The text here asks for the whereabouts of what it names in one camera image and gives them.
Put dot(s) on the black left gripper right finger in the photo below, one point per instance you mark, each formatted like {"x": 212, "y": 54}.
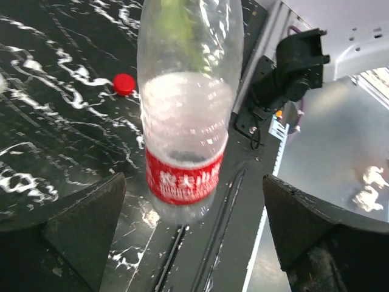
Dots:
{"x": 323, "y": 247}

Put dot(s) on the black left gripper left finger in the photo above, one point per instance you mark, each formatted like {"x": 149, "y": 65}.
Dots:
{"x": 62, "y": 246}

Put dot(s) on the red bottle cap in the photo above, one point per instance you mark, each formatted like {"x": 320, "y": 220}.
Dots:
{"x": 124, "y": 84}

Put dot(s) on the red label clear bottle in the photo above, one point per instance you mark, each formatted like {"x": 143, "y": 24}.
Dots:
{"x": 185, "y": 113}

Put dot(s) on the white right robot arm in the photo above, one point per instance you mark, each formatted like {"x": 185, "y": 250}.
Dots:
{"x": 292, "y": 56}

